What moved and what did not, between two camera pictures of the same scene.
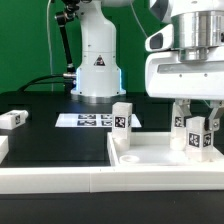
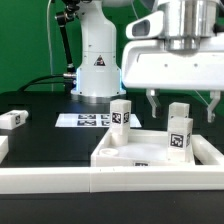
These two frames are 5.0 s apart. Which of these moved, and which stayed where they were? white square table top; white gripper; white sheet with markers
Moved: white gripper; white square table top
Stayed: white sheet with markers
